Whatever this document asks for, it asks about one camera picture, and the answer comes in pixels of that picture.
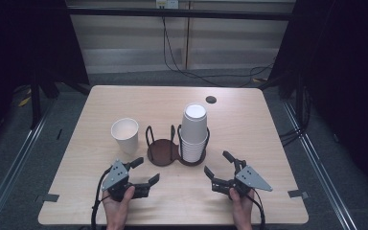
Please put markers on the empty white wall socket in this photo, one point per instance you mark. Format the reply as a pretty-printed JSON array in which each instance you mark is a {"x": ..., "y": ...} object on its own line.
[{"x": 172, "y": 4}]

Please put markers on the black curtain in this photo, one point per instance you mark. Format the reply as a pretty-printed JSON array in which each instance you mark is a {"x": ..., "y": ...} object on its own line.
[
  {"x": 19, "y": 38},
  {"x": 338, "y": 64}
]

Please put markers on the small black tape strip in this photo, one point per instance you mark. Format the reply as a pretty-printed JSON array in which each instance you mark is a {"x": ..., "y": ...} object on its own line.
[{"x": 59, "y": 134}]

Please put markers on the metal floor rail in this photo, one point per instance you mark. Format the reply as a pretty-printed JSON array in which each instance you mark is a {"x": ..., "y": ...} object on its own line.
[
  {"x": 9, "y": 179},
  {"x": 319, "y": 169}
]

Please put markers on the grey tape strip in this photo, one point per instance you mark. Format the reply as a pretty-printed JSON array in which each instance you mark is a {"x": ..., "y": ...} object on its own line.
[
  {"x": 48, "y": 197},
  {"x": 297, "y": 193}
]

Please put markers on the stack of white paper cups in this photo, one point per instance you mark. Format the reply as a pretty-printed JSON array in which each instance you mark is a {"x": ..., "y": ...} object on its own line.
[{"x": 194, "y": 127}]

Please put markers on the single white paper cup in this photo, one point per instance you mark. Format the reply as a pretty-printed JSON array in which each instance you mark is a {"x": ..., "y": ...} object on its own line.
[{"x": 126, "y": 143}]

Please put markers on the yellow floor tape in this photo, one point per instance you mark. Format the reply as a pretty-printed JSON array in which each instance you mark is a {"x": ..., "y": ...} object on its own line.
[{"x": 24, "y": 101}]

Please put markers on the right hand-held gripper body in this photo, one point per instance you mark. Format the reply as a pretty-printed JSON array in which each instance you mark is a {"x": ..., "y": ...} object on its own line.
[{"x": 252, "y": 180}]

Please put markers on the brown cup holder tray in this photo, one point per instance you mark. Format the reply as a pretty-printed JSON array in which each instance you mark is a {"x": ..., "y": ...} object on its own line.
[{"x": 161, "y": 153}]

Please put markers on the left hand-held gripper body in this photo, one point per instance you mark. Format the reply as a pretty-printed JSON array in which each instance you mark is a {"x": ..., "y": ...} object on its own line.
[{"x": 117, "y": 175}]

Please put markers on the person's right hand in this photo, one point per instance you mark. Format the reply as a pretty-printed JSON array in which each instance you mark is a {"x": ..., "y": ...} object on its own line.
[{"x": 243, "y": 207}]

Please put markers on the white wall socket with plugs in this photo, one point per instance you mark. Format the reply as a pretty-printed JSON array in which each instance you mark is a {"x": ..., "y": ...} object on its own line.
[{"x": 161, "y": 4}]

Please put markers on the round dark table grommet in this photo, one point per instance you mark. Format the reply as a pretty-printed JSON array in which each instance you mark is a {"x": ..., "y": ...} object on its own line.
[{"x": 211, "y": 99}]

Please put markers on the person's left hand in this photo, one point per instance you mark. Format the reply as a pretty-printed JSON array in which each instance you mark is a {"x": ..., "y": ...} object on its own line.
[{"x": 116, "y": 214}]

